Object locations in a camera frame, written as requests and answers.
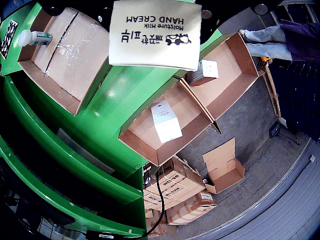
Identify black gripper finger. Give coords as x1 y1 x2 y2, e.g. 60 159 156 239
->
199 0 278 45
37 0 114 26

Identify shallow cardboard tray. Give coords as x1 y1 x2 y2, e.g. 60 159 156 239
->
16 6 112 116

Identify cow print carton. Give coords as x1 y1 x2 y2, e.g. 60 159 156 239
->
107 0 203 72

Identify tall white product box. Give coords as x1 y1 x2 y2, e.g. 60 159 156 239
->
150 99 184 144

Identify small lilac product box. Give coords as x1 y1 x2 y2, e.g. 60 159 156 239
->
184 59 220 87

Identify open brown cardboard box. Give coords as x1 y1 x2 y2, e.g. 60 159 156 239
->
179 32 266 126
118 77 223 167

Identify empty open cardboard box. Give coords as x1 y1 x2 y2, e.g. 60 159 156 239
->
201 137 246 195

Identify printed cardboard boxes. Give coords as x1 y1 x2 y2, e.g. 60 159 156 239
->
143 154 218 237

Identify person in jeans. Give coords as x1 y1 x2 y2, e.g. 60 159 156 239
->
238 19 320 62

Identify clear bottle with teal label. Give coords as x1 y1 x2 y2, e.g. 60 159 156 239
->
17 29 53 48

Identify dark patterned printed card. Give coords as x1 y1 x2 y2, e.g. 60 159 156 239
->
0 19 20 61

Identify dark blue metal rack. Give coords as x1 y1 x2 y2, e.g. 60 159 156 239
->
269 57 320 143

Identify small black floor device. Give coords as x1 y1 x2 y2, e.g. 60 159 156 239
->
268 121 301 146

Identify green metal shelf unit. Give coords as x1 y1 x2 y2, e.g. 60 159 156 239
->
0 74 148 238

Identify wooden plank rail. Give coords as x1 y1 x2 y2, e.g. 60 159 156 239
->
259 56 282 118

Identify black cable over boxes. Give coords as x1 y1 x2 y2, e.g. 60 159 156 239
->
138 169 166 238

